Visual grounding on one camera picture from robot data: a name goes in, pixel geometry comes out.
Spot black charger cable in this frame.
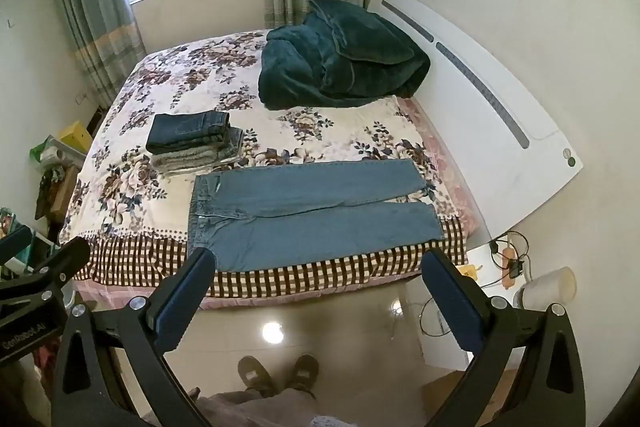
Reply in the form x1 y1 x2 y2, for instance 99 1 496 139
487 231 532 273

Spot orange power strip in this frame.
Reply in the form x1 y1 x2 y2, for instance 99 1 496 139
501 247 524 291

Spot person's trousers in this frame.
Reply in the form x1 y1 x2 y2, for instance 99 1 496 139
190 386 427 427

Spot white cylinder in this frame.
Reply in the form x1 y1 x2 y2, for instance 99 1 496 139
515 266 577 311

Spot white bed headboard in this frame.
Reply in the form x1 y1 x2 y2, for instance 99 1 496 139
367 0 584 242

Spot mid blue folded jeans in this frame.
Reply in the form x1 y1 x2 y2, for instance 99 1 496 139
220 126 247 162

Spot thin black wire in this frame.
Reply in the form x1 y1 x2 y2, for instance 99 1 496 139
418 296 452 338

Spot light blue jeans pants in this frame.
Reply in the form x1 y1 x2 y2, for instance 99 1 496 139
187 158 446 273

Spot white nightstand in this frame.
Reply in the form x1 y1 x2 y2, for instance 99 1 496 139
404 242 542 369

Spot floral bed blanket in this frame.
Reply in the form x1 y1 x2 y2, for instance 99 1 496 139
59 29 468 299

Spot green and white bag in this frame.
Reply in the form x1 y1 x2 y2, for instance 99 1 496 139
30 136 89 168

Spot yellow box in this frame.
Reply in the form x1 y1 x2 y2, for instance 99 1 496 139
59 121 94 154

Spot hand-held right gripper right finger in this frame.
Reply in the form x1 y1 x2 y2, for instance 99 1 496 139
421 248 587 427

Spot grey folded pants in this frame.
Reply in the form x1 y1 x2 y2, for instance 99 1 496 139
151 144 237 174

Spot white storage rack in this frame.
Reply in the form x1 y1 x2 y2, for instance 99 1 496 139
0 207 57 280

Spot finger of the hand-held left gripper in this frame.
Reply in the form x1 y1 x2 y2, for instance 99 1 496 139
0 236 92 303
0 226 34 264

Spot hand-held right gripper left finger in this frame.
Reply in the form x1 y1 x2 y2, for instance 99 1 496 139
51 248 217 427

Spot person's right shoe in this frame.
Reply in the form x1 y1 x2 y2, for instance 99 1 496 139
290 353 321 397

